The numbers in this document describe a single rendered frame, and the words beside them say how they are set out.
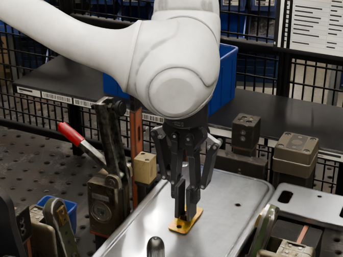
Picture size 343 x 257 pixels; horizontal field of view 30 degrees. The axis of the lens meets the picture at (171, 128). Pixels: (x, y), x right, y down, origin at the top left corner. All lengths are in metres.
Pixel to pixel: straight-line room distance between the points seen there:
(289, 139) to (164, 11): 0.50
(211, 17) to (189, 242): 0.41
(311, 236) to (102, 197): 0.40
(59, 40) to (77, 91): 0.77
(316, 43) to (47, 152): 0.93
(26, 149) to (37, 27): 1.19
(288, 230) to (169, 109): 0.49
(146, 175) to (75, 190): 0.60
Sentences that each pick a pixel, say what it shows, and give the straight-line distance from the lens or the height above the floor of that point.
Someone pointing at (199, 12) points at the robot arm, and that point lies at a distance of 0.96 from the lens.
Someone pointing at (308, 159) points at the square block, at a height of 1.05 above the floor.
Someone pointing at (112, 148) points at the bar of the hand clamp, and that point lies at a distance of 1.17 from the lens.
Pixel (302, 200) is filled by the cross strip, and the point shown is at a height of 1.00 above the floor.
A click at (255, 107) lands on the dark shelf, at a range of 1.56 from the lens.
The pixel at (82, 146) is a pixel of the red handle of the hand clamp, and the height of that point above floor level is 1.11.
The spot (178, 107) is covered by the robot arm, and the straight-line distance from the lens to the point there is 0.81.
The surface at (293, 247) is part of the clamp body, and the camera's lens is 1.09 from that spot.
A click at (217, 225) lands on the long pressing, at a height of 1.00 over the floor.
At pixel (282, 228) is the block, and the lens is 1.23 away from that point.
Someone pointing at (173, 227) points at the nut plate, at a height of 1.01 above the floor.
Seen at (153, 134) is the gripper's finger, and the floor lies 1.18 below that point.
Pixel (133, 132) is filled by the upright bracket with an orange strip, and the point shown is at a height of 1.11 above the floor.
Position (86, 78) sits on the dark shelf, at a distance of 1.72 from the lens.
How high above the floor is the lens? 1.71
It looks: 28 degrees down
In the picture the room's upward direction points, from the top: straight up
